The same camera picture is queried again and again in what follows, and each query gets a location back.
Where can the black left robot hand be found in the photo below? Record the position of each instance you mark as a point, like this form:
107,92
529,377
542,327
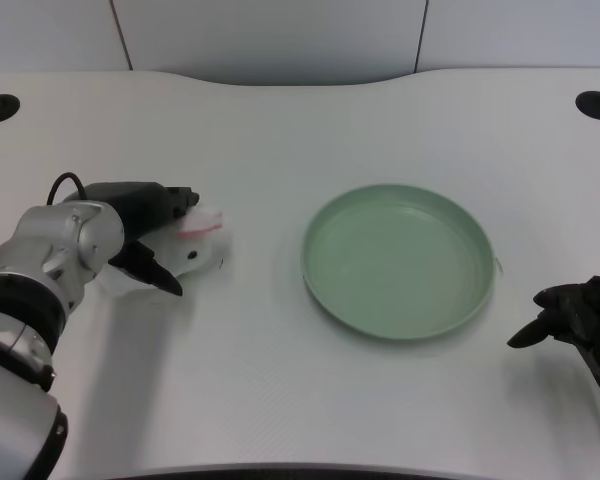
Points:
140,210

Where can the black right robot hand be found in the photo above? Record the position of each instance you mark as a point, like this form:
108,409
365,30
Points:
580,315

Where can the green round plate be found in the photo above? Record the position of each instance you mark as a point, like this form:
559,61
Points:
399,262

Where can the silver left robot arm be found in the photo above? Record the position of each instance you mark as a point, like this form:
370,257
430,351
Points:
35,280

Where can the white rabbit plush doll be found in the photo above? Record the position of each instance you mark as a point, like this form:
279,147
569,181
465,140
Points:
200,240

